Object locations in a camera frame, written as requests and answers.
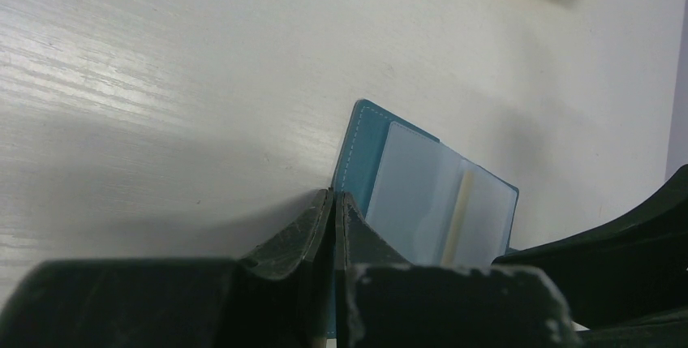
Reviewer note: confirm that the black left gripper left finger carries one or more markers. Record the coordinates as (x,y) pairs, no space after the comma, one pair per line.
(280,293)

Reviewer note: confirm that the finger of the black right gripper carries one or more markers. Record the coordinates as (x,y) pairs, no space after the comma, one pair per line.
(632,266)

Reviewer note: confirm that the cream card edge in sleeve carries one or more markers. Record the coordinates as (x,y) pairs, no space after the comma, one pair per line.
(453,234)

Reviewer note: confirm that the teal leather card holder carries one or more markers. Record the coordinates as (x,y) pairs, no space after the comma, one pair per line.
(406,182)

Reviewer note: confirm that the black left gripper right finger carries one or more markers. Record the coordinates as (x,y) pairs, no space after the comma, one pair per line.
(361,306)

